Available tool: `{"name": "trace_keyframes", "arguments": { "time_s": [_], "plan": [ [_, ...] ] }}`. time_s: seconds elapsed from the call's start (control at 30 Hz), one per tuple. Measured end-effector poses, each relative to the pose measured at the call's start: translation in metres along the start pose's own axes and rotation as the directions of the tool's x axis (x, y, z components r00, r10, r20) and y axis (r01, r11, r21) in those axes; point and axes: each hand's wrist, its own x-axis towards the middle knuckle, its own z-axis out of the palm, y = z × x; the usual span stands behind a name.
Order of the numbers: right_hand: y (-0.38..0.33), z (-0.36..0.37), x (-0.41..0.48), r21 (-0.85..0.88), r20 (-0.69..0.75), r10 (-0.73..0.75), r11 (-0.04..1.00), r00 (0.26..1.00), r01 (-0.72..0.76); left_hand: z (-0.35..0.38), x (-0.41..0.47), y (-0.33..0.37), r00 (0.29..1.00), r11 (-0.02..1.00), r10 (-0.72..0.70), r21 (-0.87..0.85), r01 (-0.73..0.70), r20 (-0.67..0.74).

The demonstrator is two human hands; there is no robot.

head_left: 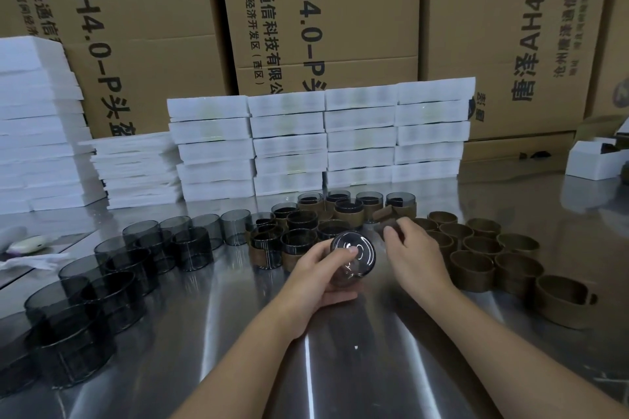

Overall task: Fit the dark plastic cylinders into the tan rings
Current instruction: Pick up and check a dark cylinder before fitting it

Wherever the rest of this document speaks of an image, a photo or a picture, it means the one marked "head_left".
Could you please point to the person's left hand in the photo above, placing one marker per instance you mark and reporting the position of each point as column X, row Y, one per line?
column 304, row 286

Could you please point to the person's right hand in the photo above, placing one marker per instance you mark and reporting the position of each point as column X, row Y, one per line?
column 420, row 261

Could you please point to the person's left thumb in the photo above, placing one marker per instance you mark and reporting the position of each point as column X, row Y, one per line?
column 325, row 248

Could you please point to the person's right thumb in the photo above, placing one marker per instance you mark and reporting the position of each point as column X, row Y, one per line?
column 391, row 243

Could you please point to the smoky glass tumbler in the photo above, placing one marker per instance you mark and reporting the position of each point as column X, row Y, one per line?
column 355, row 256

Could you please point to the person's right forearm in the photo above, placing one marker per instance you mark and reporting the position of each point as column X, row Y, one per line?
column 511, row 350

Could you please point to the person's left forearm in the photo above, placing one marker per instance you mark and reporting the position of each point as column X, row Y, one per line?
column 245, row 369

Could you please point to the cluster of brown-sleeved glass cups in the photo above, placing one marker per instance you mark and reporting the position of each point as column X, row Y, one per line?
column 299, row 234

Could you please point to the group of brown cup sleeves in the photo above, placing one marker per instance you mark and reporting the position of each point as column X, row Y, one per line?
column 491, row 256

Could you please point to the low brown cardboard carton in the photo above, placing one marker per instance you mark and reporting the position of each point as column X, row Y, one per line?
column 516, row 148

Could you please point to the low pile of flat white boxes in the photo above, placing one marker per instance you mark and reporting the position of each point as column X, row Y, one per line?
column 137, row 170

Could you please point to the row of dark glass cups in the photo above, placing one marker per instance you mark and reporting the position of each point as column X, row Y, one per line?
column 118, row 266

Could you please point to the open white box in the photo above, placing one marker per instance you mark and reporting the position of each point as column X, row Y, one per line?
column 589, row 161

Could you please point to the open brown cardboard box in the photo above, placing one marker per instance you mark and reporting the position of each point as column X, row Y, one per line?
column 602, row 126

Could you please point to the large printed cardboard carton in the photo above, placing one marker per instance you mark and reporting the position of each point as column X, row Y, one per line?
column 319, row 6
column 614, row 40
column 516, row 30
column 137, row 16

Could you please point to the white oval device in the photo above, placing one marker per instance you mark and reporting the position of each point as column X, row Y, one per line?
column 30, row 244

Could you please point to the white crumpled paper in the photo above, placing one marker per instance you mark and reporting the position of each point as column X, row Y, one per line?
column 29, row 261

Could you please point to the tall stack of flat white boxes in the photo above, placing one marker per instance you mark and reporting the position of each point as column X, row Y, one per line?
column 39, row 139

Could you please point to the wall of white boxes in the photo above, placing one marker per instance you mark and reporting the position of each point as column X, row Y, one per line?
column 319, row 139

